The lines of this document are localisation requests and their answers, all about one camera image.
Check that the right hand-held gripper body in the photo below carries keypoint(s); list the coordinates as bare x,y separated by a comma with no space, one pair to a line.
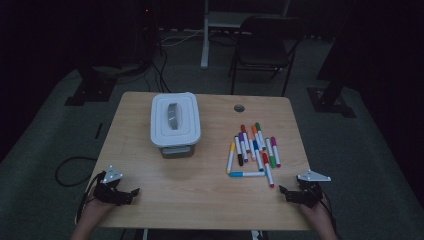
308,195

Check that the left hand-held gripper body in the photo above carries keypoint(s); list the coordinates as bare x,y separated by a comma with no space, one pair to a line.
110,195

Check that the light green marker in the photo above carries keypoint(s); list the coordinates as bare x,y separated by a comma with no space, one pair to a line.
272,162

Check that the red marker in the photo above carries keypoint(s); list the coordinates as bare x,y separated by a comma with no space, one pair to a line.
265,158

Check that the light blue marker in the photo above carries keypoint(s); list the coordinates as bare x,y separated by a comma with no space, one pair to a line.
236,174

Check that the peach marker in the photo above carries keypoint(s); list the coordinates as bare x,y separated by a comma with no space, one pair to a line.
252,150

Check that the black marker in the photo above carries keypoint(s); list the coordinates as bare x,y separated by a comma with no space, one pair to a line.
240,160

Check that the clear grey storage box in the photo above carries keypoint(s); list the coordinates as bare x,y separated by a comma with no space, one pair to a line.
176,151

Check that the yellow marker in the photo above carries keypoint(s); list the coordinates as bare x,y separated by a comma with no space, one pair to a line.
230,158

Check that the white container lid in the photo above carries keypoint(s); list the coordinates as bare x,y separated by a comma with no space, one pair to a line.
160,133

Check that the orange marker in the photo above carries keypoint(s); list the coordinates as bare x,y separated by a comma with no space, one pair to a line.
254,129

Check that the dark green marker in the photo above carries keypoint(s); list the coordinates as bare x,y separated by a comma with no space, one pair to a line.
258,127

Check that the purple marker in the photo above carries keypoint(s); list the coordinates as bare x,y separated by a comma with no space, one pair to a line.
241,137

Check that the red-brown marker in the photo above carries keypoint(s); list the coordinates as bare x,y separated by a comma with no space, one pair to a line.
243,129

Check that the person's right hand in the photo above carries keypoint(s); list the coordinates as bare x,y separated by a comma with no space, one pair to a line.
316,213

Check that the person's left hand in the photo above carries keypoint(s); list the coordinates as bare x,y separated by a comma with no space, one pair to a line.
96,210

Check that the white table leg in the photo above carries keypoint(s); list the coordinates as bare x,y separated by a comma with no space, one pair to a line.
256,235
145,234

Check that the small black floor strip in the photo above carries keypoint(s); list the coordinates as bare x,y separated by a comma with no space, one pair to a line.
98,130

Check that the black stand base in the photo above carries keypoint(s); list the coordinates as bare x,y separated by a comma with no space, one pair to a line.
328,105
90,90

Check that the grey round desk grommet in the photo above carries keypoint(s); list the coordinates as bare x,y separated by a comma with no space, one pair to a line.
239,108

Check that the round grey stand base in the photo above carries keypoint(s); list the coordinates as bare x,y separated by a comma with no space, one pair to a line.
110,70

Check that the black folding chair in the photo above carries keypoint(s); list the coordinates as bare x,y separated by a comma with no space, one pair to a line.
263,50

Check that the white metal desk frame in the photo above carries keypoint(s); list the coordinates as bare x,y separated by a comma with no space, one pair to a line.
205,50

